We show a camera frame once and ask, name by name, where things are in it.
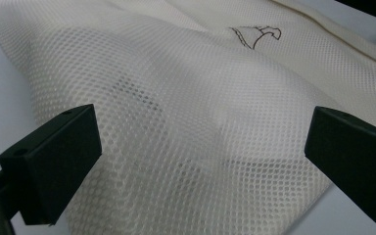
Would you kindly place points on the white mesh laundry bag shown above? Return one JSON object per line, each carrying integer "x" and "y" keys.
{"x": 192, "y": 114}

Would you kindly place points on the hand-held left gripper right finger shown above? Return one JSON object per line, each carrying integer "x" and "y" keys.
{"x": 355, "y": 169}

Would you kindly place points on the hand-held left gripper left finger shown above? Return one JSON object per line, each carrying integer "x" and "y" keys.
{"x": 55, "y": 163}

